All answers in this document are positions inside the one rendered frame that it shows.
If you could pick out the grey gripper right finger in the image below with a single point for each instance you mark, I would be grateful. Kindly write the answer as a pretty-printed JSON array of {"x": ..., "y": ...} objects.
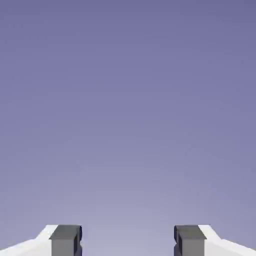
[{"x": 191, "y": 240}]

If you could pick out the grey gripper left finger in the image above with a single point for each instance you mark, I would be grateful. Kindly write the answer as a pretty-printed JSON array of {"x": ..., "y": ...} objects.
[{"x": 64, "y": 240}]

